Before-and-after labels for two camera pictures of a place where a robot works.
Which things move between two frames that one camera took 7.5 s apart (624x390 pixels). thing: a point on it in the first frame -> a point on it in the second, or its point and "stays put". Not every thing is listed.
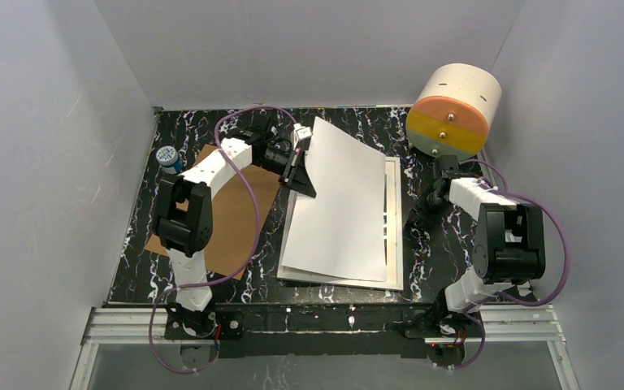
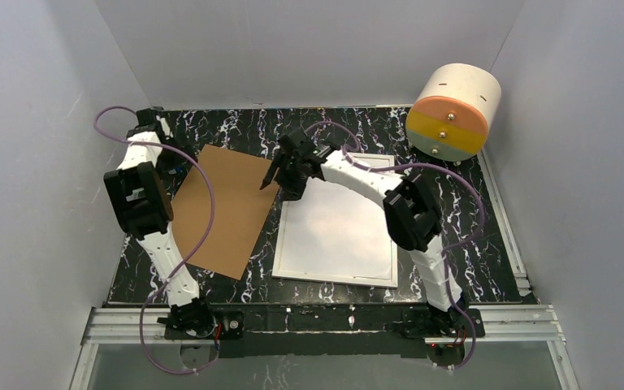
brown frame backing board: (237, 212) stays put
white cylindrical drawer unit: (456, 106) stays put
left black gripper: (292, 167) -> (147, 118)
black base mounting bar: (262, 331) stays put
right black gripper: (445, 164) -> (290, 163)
